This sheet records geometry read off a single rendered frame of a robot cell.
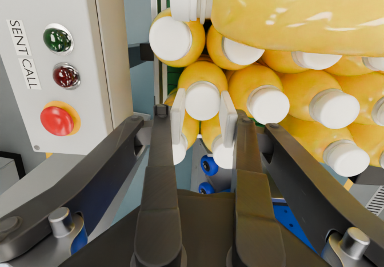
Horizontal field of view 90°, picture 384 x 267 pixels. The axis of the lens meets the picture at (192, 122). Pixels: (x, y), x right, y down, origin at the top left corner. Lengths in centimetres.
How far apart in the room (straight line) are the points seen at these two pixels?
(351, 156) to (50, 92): 35
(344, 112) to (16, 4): 34
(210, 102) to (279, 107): 7
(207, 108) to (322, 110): 12
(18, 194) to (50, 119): 66
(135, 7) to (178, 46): 117
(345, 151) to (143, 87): 125
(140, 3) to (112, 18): 109
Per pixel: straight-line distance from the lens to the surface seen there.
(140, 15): 135
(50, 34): 23
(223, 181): 49
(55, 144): 29
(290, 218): 44
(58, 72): 24
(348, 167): 30
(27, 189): 91
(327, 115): 25
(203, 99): 20
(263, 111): 22
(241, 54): 20
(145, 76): 137
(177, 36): 20
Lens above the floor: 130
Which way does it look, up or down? 66 degrees down
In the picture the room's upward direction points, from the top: 173 degrees counter-clockwise
